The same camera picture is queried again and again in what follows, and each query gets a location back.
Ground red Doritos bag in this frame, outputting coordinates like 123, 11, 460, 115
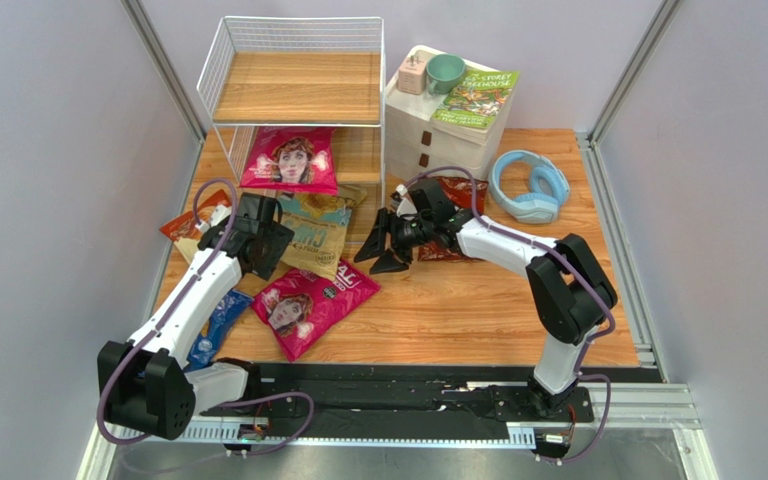
418, 176, 489, 261

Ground tan kettle chips bag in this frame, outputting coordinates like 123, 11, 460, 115
278, 185, 367, 280

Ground pink real chips bag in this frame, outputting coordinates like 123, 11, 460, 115
251, 260, 381, 362
239, 126, 338, 195

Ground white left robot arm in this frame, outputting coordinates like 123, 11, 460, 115
97, 193, 294, 440

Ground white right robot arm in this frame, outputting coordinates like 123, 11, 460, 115
354, 178, 618, 417

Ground cream orange chips bag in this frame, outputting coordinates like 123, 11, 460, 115
159, 190, 231, 264

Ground blue Doritos bag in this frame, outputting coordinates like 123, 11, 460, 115
184, 290, 254, 372

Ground white drawer cabinet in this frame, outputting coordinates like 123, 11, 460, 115
384, 60, 515, 180

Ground light blue headphones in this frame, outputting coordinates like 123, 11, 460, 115
488, 150, 571, 224

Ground green treehouse book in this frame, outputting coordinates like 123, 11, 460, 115
430, 70, 520, 130

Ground pink cube adapter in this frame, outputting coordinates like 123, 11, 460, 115
396, 54, 427, 95

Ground green mug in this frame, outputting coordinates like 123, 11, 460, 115
426, 53, 467, 96

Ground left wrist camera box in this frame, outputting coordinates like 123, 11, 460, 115
196, 204, 232, 233

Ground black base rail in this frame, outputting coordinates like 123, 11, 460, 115
197, 359, 665, 444

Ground white wire wooden shelf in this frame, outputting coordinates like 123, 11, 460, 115
196, 15, 387, 244

